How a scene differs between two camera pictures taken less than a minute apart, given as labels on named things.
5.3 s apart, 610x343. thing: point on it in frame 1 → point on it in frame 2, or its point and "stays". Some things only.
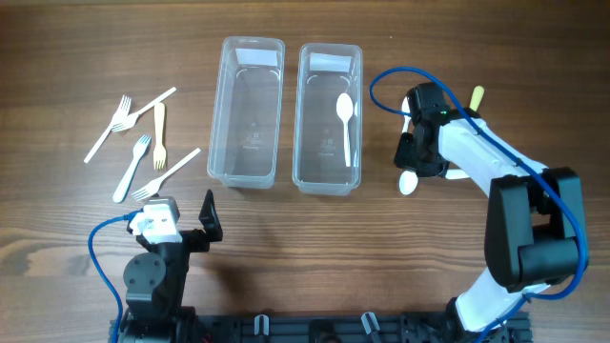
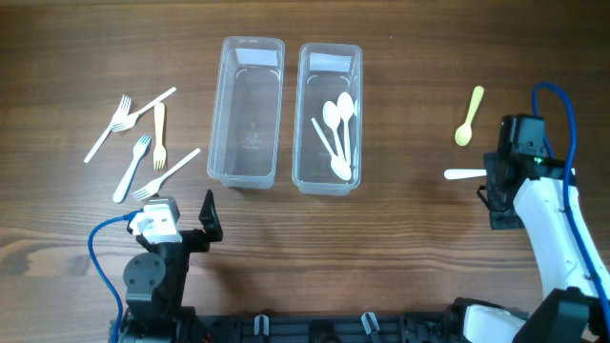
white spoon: (408, 182) → (340, 166)
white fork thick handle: (139, 151) stays
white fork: (152, 187) stays
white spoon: (405, 108) → (332, 114)
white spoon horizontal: (456, 173) stays
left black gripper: (189, 238) stays
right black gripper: (410, 155) → (496, 191)
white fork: (118, 115) stays
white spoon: (345, 110) stays
